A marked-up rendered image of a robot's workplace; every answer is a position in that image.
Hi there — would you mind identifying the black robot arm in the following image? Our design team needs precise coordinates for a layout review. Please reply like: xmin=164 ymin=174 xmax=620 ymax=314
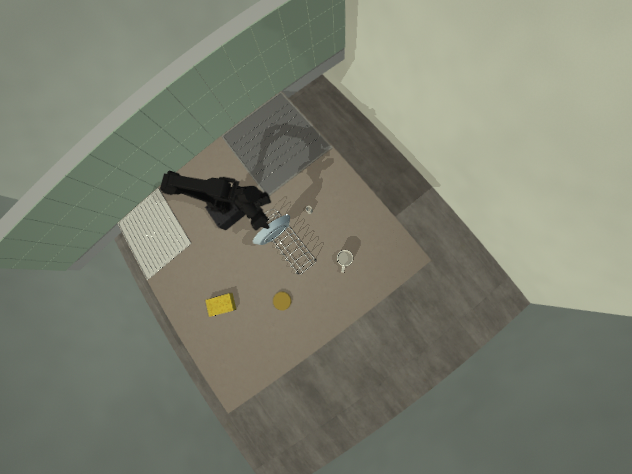
xmin=160 ymin=171 xmax=271 ymax=214

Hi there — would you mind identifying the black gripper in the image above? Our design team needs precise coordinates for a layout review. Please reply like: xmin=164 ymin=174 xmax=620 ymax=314
xmin=238 ymin=203 xmax=270 ymax=231

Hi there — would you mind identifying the yellow sponge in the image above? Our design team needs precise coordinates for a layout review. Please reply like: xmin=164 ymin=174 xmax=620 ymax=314
xmin=206 ymin=293 xmax=236 ymax=317

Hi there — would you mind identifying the beige ribbed draining mat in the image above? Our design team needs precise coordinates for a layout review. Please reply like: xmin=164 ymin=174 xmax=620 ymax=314
xmin=118 ymin=188 xmax=192 ymax=280

